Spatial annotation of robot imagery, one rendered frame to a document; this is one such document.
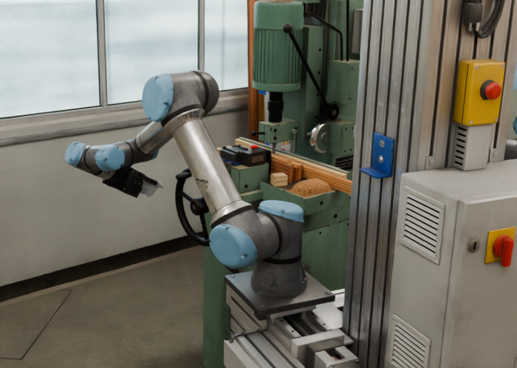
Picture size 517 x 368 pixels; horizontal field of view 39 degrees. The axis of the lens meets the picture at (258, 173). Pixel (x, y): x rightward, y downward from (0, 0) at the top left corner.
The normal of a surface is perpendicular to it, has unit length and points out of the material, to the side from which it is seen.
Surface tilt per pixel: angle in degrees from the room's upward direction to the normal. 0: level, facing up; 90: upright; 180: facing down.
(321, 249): 90
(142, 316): 0
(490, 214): 90
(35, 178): 90
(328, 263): 90
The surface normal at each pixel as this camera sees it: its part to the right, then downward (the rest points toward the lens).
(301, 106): -0.77, 0.17
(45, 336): 0.03, -0.96
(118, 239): 0.65, 0.24
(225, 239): -0.62, 0.31
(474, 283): 0.44, 0.27
